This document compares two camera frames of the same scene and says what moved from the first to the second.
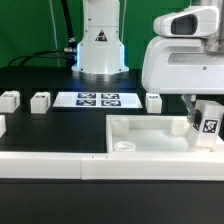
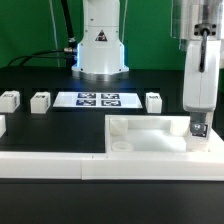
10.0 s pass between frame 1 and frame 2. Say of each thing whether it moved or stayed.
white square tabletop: stayed
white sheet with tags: stayed
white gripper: moved
